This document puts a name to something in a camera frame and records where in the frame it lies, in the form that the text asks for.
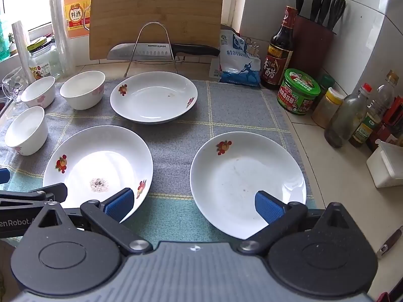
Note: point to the green plastic bottle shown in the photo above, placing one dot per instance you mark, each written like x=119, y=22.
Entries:
x=3, y=42

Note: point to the yellow lid spice jar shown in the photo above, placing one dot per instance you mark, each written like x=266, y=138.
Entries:
x=327, y=110

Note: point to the small metal clips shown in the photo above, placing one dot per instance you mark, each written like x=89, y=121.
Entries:
x=252, y=48

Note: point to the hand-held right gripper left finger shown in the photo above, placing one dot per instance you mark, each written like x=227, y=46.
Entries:
x=121, y=203

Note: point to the grey checked mat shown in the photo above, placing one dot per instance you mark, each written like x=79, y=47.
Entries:
x=226, y=107

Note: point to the dark red knife block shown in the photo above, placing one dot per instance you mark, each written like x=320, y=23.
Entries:
x=310, y=47

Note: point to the clear glass mug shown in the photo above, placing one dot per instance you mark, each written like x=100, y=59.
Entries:
x=12, y=83

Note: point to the clear bottle red cap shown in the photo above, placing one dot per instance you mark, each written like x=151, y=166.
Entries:
x=344, y=119

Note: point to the dark vinegar bottle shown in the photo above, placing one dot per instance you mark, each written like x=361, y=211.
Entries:
x=277, y=66

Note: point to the glass jar yellow lid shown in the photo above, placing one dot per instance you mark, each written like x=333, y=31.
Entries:
x=44, y=61

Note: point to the dark green lid jar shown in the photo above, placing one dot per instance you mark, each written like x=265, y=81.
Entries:
x=327, y=81

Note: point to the green lid sauce tub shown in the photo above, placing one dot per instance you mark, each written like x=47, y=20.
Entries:
x=297, y=97

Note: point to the red packages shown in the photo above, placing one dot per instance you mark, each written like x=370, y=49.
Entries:
x=393, y=116

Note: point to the orange cooking wine jug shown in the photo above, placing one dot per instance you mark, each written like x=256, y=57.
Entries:
x=75, y=12

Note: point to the bamboo cutting board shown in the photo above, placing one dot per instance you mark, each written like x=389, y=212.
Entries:
x=157, y=6

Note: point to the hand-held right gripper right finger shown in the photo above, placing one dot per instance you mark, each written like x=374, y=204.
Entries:
x=267, y=206

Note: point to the white fruit print plate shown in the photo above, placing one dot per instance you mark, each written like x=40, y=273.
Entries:
x=239, y=176
x=94, y=163
x=151, y=100

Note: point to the white seasoning packet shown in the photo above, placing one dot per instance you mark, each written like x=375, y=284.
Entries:
x=215, y=69

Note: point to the green label bottle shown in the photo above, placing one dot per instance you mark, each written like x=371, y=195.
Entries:
x=362, y=132

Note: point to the white blue salt bag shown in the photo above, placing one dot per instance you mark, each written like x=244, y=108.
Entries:
x=239, y=66

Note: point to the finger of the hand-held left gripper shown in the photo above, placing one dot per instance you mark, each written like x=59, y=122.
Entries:
x=3, y=176
x=37, y=193

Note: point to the clear bottle yellow cap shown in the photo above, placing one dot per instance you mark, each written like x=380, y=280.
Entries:
x=385, y=94

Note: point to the tall clear plastic cup stack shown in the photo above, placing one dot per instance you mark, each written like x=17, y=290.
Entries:
x=59, y=31

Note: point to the white plastic box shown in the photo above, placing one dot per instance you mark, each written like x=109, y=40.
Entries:
x=382, y=170

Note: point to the white pink floral bowl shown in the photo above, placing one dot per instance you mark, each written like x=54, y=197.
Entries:
x=39, y=92
x=82, y=85
x=25, y=132

